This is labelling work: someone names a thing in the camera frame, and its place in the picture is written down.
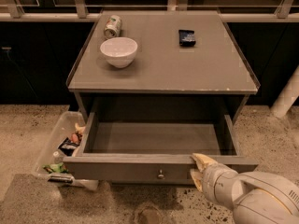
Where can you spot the black snack packet in bin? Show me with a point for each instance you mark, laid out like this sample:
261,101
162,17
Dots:
68,146

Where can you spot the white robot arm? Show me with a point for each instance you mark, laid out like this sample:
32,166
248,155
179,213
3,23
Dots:
252,197

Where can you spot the grey drawer cabinet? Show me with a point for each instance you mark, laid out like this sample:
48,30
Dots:
213,65

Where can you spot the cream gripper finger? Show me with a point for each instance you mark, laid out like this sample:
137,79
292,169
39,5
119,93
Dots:
202,161
196,176

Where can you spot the metal window railing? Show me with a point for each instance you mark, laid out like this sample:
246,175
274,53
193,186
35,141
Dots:
89,10

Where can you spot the grey top drawer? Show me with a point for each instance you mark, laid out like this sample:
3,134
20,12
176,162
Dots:
151,139

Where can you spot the crushed soda can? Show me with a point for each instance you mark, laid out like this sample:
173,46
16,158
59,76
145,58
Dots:
113,27

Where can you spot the white pole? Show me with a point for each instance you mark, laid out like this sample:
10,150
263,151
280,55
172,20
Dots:
288,96

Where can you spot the clear plastic bin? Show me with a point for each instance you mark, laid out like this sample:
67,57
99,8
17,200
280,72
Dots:
72,125

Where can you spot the white ceramic bowl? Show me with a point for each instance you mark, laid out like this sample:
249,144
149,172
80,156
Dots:
119,51

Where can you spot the green snack wrapper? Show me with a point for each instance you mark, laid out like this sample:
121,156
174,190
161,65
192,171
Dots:
56,168

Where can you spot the dark blue snack packet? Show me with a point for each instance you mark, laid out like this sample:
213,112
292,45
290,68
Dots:
187,38

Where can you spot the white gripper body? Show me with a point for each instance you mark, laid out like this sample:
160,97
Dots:
213,180

